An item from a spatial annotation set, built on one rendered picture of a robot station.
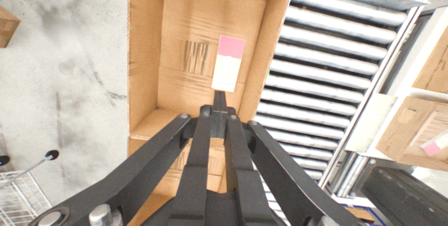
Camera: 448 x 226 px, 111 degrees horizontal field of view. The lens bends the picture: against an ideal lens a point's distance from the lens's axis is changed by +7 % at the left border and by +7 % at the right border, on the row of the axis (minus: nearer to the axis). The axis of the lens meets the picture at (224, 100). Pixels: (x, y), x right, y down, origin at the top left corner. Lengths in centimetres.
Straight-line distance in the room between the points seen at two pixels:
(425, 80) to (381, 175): 47
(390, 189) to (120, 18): 198
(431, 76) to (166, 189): 115
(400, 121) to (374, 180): 33
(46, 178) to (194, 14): 253
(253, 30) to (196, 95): 27
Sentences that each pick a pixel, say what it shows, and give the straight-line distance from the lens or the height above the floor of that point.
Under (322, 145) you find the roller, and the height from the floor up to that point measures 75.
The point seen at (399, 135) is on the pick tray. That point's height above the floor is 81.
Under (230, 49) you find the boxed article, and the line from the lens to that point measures 47.
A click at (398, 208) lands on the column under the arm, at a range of 112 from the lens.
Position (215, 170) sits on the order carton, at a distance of 68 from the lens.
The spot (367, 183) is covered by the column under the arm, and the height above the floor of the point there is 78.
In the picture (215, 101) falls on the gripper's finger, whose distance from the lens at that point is 17.
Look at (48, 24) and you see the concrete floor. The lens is 194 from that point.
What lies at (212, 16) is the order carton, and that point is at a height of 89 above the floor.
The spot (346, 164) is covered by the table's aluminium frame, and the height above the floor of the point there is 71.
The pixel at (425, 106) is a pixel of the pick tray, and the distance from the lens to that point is 101.
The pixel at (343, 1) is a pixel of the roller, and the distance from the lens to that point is 79.
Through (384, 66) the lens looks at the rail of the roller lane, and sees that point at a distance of 93.
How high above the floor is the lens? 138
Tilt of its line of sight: 71 degrees down
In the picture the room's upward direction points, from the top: 176 degrees clockwise
